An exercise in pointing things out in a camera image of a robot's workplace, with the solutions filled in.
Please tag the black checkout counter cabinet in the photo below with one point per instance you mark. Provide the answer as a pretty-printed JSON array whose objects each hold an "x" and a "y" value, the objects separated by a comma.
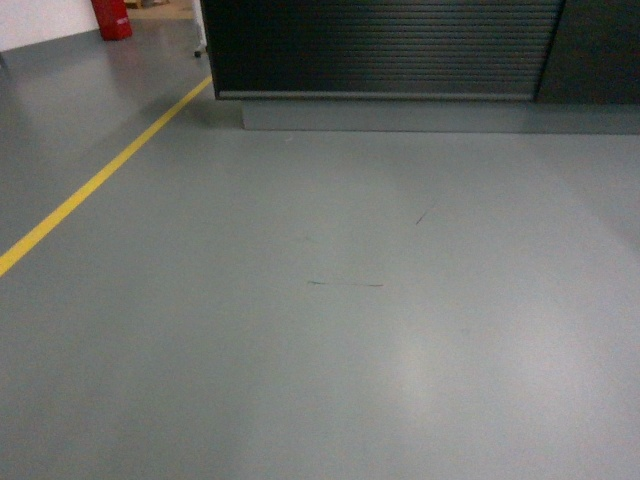
[{"x": 540, "y": 67}]

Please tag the wooden shelf background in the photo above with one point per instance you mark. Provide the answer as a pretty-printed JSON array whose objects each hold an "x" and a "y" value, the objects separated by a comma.
[{"x": 160, "y": 10}]

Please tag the red fire extinguisher box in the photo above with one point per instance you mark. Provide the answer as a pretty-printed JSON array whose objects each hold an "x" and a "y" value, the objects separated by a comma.
[{"x": 112, "y": 18}]

